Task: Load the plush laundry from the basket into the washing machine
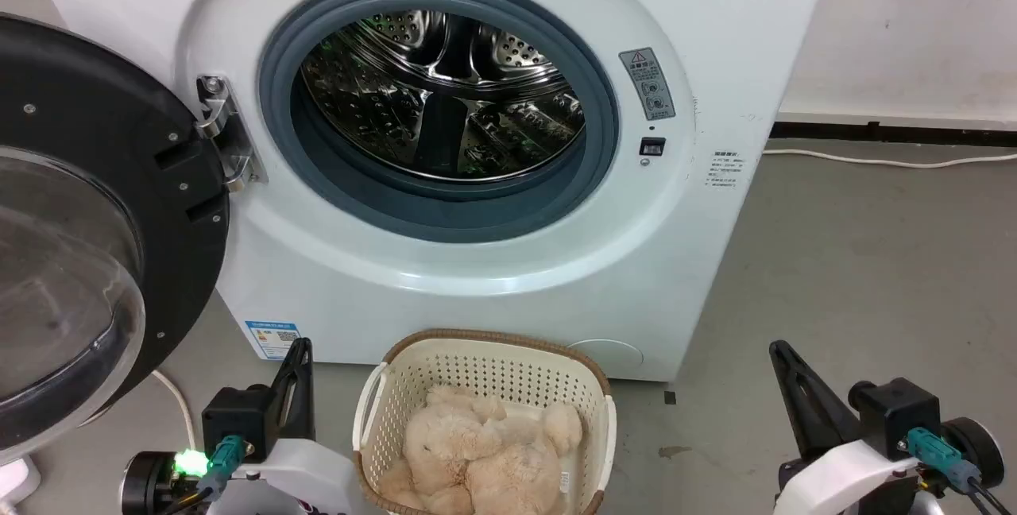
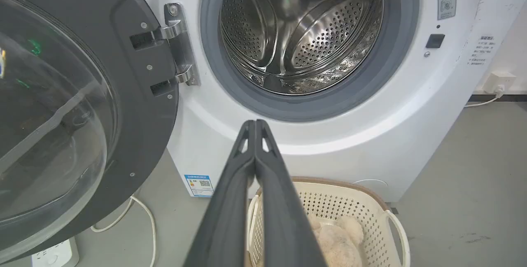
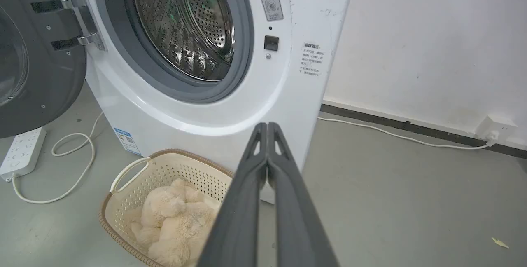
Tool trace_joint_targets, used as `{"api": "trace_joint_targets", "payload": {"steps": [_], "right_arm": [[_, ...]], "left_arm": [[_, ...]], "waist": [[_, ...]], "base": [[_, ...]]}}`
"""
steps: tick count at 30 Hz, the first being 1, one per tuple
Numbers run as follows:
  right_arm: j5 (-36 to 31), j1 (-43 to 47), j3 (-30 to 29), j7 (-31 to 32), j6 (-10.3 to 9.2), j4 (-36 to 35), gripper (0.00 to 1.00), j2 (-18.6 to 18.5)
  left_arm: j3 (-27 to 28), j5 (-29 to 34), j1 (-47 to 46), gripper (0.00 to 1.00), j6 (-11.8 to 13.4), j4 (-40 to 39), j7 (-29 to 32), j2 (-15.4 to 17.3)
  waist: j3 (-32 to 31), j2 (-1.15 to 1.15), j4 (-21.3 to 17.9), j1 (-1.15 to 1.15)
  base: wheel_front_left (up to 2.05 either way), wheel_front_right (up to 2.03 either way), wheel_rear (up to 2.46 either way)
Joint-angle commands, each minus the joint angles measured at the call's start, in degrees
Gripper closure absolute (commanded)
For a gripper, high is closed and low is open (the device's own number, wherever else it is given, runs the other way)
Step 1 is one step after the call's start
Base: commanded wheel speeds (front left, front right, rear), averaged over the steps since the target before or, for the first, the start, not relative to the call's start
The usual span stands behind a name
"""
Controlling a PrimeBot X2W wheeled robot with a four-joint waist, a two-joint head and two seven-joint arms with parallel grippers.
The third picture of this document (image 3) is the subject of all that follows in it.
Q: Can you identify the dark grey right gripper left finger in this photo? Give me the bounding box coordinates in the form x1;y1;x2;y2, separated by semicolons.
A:
197;122;269;267

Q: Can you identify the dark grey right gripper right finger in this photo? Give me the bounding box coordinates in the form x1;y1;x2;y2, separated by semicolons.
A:
267;122;340;267

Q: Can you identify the white front-load washing machine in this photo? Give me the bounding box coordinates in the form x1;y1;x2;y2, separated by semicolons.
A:
44;0;358;205

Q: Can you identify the dark grey washer door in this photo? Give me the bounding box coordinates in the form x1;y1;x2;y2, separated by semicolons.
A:
0;0;106;139

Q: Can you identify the cream plush teddy bear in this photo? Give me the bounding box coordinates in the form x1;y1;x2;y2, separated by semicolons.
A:
130;178;219;267

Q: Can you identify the cream plastic laundry basket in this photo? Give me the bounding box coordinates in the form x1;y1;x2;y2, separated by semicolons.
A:
98;149;234;267

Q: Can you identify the white power strip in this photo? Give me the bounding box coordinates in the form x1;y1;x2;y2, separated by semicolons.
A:
0;127;47;182

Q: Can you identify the white power strip cable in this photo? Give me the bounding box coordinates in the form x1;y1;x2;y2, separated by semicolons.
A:
12;112;104;204

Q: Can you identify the white wall plug adapter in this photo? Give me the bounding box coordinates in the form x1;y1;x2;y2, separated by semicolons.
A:
476;116;518;147

